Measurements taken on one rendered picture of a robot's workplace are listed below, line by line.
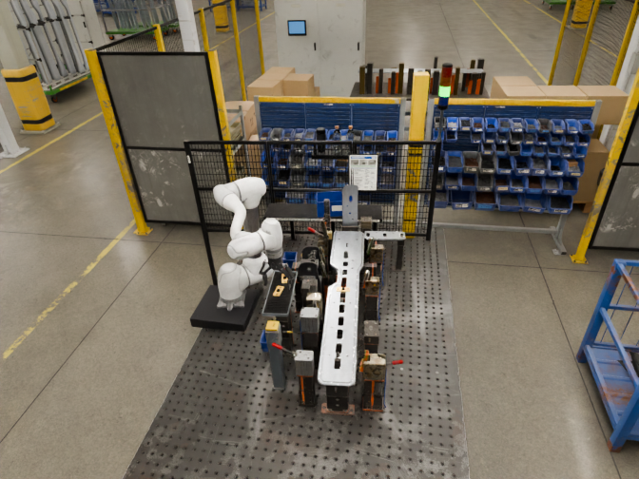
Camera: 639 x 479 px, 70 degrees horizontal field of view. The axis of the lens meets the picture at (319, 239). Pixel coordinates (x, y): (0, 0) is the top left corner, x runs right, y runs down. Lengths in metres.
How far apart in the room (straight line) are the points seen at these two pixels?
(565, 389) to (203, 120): 3.82
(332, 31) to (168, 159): 4.92
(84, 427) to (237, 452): 1.59
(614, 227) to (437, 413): 3.10
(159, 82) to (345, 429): 3.52
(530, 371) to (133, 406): 2.95
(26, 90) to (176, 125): 5.19
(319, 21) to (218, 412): 7.56
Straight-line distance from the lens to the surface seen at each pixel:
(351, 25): 9.03
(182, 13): 6.72
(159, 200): 5.36
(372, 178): 3.53
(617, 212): 5.08
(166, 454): 2.60
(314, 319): 2.49
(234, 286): 3.05
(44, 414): 4.05
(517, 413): 3.65
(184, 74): 4.63
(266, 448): 2.51
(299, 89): 7.15
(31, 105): 9.78
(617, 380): 3.91
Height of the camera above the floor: 2.80
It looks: 33 degrees down
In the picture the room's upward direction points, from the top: 3 degrees counter-clockwise
